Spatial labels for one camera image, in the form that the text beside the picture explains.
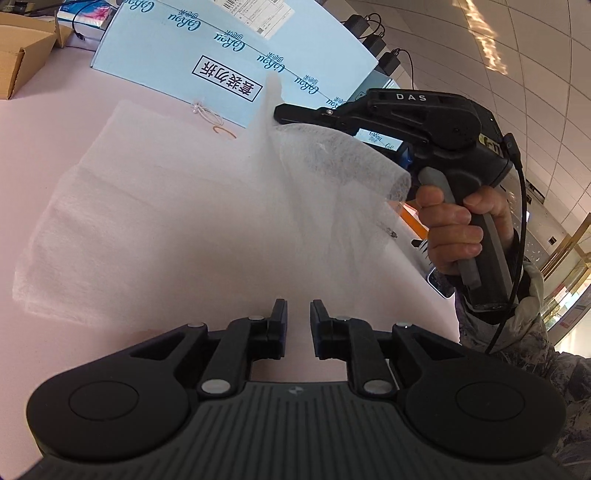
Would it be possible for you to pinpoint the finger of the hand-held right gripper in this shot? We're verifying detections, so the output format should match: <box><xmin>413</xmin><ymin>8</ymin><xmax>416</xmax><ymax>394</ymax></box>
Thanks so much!
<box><xmin>273</xmin><ymin>103</ymin><xmax>365</xmax><ymax>129</ymax></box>

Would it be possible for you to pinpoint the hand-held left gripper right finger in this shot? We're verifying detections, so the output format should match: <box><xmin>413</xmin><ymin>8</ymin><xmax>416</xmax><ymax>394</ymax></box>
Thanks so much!
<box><xmin>309</xmin><ymin>299</ymin><xmax>463</xmax><ymax>400</ymax></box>

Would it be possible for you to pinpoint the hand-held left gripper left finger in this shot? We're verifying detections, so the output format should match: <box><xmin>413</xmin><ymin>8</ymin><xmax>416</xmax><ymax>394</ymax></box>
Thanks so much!
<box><xmin>130</xmin><ymin>299</ymin><xmax>289</xmax><ymax>400</ymax></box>

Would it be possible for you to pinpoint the person's right forearm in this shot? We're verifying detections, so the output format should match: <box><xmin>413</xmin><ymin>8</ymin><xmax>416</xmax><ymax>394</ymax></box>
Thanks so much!
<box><xmin>454</xmin><ymin>257</ymin><xmax>591</xmax><ymax>480</ymax></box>

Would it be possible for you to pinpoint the person's right hand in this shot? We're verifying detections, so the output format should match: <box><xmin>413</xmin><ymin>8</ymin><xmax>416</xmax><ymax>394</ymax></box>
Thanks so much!
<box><xmin>416</xmin><ymin>184</ymin><xmax>516</xmax><ymax>278</ymax></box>

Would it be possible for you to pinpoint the small light blue carton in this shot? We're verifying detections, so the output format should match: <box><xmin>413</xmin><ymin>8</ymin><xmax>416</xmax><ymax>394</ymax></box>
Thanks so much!
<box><xmin>351</xmin><ymin>76</ymin><xmax>402</xmax><ymax>103</ymax></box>

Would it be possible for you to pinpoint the orange flat box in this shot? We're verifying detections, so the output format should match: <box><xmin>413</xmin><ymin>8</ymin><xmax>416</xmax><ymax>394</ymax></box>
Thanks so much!
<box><xmin>399</xmin><ymin>203</ymin><xmax>426</xmax><ymax>232</ymax></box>

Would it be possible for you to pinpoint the large light blue carton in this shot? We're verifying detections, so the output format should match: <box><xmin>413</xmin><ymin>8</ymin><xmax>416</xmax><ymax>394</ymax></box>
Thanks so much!
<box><xmin>90</xmin><ymin>0</ymin><xmax>394</xmax><ymax>131</ymax></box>

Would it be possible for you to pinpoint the floral tissue pack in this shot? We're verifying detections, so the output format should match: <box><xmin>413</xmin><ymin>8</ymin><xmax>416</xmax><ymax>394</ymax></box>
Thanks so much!
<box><xmin>55</xmin><ymin>0</ymin><xmax>116</xmax><ymax>27</ymax></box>

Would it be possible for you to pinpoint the open brown cardboard box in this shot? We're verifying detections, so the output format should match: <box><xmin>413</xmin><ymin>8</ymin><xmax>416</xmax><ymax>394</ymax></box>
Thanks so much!
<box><xmin>0</xmin><ymin>11</ymin><xmax>75</xmax><ymax>102</ymax></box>

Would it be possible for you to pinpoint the white beaded string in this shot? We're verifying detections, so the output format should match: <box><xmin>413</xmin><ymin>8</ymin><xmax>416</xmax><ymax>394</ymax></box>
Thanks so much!
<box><xmin>190</xmin><ymin>97</ymin><xmax>225</xmax><ymax>127</ymax></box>

